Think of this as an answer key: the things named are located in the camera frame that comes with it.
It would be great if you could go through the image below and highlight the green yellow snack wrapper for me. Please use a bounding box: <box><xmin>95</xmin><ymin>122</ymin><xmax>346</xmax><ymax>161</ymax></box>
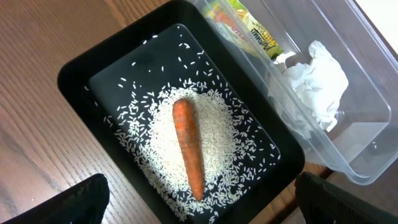
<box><xmin>201</xmin><ymin>0</ymin><xmax>284</xmax><ymax>60</ymax></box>

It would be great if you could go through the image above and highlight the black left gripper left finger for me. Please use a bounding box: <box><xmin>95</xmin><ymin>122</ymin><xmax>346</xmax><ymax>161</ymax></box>
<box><xmin>4</xmin><ymin>173</ymin><xmax>110</xmax><ymax>224</ymax></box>

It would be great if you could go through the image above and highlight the black rectangular bin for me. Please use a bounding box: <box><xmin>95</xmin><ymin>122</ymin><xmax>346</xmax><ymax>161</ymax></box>
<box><xmin>57</xmin><ymin>1</ymin><xmax>305</xmax><ymax>223</ymax></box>

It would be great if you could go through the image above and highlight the clear plastic bin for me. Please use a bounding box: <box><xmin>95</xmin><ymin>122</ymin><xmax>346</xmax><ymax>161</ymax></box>
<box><xmin>195</xmin><ymin>0</ymin><xmax>397</xmax><ymax>185</ymax></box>

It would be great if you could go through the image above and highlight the white tissue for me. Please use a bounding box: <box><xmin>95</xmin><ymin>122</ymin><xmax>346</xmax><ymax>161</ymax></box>
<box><xmin>274</xmin><ymin>40</ymin><xmax>349</xmax><ymax>132</ymax></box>

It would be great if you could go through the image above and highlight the orange carrot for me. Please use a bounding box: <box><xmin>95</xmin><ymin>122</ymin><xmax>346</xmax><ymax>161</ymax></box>
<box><xmin>172</xmin><ymin>99</ymin><xmax>205</xmax><ymax>202</ymax></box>

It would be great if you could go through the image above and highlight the white rice pile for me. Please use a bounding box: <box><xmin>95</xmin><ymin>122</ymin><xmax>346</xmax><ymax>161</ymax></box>
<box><xmin>102</xmin><ymin>26</ymin><xmax>268</xmax><ymax>223</ymax></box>

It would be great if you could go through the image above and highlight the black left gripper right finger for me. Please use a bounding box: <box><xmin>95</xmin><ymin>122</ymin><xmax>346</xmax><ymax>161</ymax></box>
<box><xmin>295</xmin><ymin>172</ymin><xmax>397</xmax><ymax>224</ymax></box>

